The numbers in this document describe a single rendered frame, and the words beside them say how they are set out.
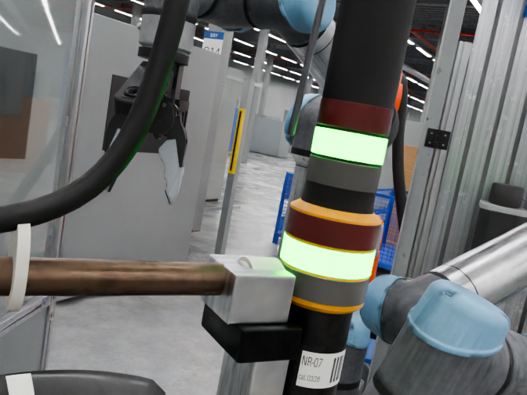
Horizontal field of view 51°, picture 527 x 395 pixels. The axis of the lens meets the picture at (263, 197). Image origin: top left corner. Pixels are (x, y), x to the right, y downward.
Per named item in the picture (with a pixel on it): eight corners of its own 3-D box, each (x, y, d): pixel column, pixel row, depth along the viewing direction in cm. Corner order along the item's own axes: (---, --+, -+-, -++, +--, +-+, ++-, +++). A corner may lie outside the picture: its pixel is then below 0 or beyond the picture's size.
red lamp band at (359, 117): (345, 128, 23) (350, 99, 23) (302, 121, 26) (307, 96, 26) (404, 139, 25) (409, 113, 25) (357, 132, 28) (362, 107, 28)
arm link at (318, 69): (406, 177, 109) (293, 22, 70) (357, 166, 115) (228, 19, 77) (427, 125, 111) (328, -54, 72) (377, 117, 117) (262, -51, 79)
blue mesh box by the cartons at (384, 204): (339, 262, 706) (354, 186, 692) (377, 252, 810) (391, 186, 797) (405, 283, 659) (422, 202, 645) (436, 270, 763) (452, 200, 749)
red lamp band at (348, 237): (318, 249, 23) (324, 222, 23) (268, 223, 27) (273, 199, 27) (395, 253, 26) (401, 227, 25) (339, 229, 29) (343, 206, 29)
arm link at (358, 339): (343, 390, 106) (357, 323, 104) (287, 362, 114) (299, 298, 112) (372, 374, 115) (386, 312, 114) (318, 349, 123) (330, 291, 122)
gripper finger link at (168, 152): (198, 196, 84) (185, 135, 83) (188, 201, 78) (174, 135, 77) (178, 200, 84) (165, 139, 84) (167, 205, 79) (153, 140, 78)
